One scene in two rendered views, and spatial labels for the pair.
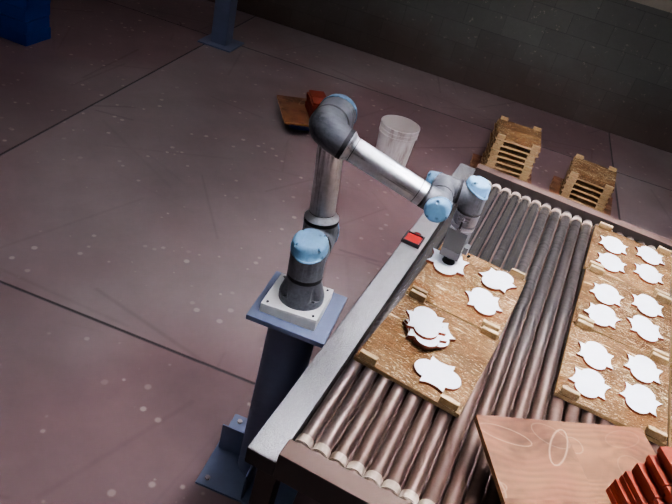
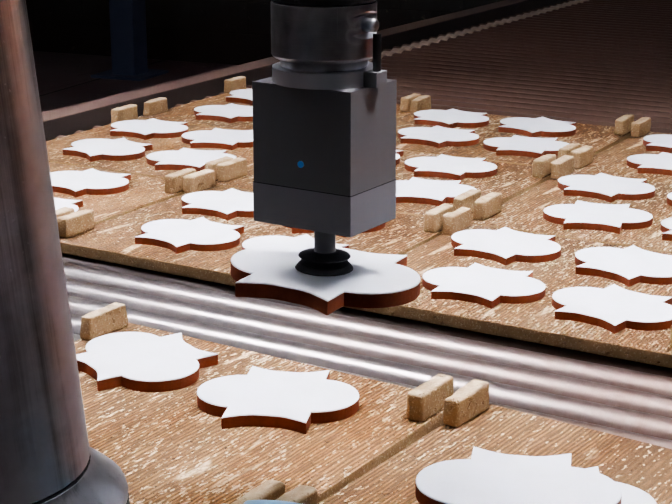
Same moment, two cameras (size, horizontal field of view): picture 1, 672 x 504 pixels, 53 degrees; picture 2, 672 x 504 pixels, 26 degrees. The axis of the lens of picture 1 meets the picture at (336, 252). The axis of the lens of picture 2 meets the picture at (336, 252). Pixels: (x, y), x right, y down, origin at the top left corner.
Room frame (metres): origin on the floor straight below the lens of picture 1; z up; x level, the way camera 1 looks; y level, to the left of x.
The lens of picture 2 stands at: (1.57, 0.64, 1.44)
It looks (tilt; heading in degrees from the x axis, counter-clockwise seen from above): 16 degrees down; 285
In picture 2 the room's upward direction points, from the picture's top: straight up
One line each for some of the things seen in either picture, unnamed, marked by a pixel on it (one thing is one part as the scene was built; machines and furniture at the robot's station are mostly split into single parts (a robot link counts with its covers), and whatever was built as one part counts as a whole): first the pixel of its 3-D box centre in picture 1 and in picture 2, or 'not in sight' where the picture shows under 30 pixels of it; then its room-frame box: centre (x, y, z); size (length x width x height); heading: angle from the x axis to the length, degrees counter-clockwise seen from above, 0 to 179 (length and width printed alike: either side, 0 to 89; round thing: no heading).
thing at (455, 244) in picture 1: (460, 239); (336, 140); (1.83, -0.37, 1.22); 0.10 x 0.09 x 0.16; 72
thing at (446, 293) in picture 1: (468, 286); (168, 422); (2.02, -0.50, 0.93); 0.41 x 0.35 x 0.02; 162
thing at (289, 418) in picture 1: (397, 268); not in sight; (2.07, -0.24, 0.89); 2.08 x 0.09 x 0.06; 164
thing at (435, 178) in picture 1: (442, 188); not in sight; (1.83, -0.26, 1.38); 0.11 x 0.11 x 0.08; 85
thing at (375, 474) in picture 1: (465, 296); not in sight; (2.00, -0.50, 0.90); 1.95 x 0.05 x 0.05; 164
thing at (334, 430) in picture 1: (427, 279); not in sight; (2.04, -0.36, 0.90); 1.95 x 0.05 x 0.05; 164
